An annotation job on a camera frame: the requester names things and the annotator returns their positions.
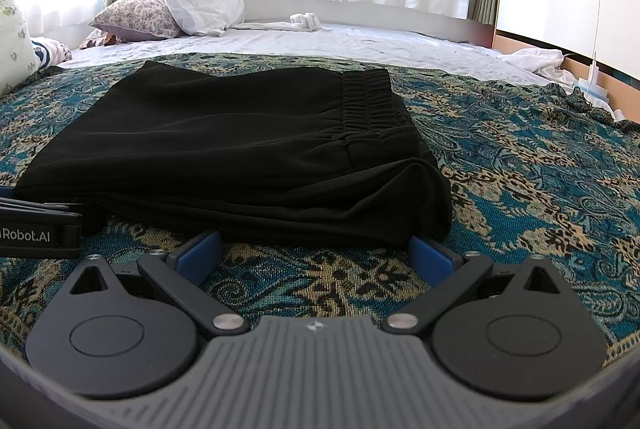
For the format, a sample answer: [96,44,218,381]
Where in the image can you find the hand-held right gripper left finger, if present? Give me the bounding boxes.
[67,230,250,336]

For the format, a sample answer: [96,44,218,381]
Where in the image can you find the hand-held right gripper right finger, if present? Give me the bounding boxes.
[382,235,564,335]

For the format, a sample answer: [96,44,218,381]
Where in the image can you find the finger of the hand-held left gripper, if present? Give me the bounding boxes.
[0,185,81,216]

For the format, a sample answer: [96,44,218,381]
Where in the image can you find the black pants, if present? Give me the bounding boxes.
[15,60,455,246]

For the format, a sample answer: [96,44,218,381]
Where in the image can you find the teal gold patterned blanket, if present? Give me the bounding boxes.
[0,52,640,372]

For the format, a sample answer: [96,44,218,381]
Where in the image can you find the navy white striped cloth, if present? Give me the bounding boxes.
[31,36,72,69]

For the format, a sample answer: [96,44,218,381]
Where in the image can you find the pale green leaf-print pillow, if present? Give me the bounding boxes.
[0,0,41,98]

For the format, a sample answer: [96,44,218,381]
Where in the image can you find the orange floral pillow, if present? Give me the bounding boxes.
[78,28,126,51]

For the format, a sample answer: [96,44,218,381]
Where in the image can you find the grey floral pillow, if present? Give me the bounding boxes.
[90,0,182,42]

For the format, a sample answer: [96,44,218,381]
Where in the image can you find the white crumpled cloth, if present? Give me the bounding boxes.
[499,47,577,83]

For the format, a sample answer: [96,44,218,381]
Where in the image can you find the white bed sheet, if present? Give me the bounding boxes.
[55,21,568,88]

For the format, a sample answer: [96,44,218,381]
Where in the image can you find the white rolled cloth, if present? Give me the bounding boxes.
[229,11,332,34]

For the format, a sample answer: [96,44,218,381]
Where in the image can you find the white bed frame board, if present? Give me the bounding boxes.
[242,0,497,48]

